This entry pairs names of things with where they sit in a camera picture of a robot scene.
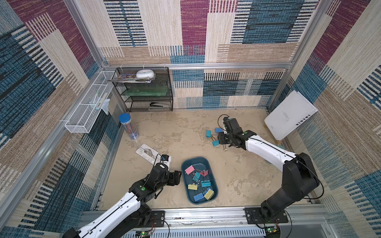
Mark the teal binder clip front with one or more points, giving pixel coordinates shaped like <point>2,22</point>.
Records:
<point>196,177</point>

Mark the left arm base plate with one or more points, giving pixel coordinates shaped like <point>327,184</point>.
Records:
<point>137,219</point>

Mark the blue binder clip front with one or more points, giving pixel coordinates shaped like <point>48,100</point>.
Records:
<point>198,198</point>

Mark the pencil tube blue lid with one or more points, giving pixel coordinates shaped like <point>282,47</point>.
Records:
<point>126,121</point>

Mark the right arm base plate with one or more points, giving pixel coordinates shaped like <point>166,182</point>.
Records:
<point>260,216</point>

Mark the yellow binder clip front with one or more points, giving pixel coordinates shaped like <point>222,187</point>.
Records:
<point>208,194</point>

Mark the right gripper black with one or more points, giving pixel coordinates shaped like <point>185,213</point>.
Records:
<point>224,138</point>

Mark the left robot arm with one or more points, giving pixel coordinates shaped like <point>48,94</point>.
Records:
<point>131,211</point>

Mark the white wire wall basket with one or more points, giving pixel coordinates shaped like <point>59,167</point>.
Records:
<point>94,101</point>

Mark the black wire shelf rack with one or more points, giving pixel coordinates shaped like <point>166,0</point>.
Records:
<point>144,95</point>

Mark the teal plastic storage box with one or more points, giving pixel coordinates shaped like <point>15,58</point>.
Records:
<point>200,184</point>

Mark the pink binder clip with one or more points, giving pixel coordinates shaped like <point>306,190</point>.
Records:
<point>189,170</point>
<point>204,173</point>

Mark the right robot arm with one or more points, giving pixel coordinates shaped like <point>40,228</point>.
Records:
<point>298,173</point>

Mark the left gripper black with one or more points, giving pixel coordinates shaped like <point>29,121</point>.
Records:
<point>176,180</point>

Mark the white book leaning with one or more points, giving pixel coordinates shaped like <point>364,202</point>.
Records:
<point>294,110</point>

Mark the white ruler package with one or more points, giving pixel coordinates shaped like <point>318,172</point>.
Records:
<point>149,154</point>

